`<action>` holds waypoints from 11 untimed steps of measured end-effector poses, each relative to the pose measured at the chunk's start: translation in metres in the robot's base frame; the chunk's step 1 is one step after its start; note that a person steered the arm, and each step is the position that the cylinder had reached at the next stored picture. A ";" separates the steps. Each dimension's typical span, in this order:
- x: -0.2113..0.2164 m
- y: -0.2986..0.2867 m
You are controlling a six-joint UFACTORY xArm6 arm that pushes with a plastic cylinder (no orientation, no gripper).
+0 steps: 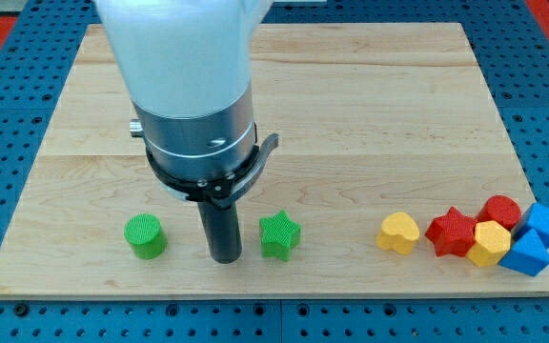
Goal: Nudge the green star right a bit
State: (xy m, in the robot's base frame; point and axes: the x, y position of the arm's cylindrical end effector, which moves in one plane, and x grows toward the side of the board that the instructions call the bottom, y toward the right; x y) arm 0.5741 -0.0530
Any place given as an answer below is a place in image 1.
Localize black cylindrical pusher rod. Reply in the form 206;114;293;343
197;202;242;264

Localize black clamp ring with lever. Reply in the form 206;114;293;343
146;133;279;208

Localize green star block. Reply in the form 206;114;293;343
259;210;301;261

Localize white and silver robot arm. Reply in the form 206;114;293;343
93;0;279;264

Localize red star block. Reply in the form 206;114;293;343
425;207;478;257

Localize green cylinder block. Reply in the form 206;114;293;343
124;213;168;260

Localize light wooden board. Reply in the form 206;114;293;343
0;23;549;301

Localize yellow heart block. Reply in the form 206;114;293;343
375;212;420;255

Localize yellow hexagon block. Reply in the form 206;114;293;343
466;220;511;267

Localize red cylinder block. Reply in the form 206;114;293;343
476;195;522;231

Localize blue triangle block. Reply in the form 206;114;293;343
498;230;549;276

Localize blue cube block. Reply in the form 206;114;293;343
512;202;549;248

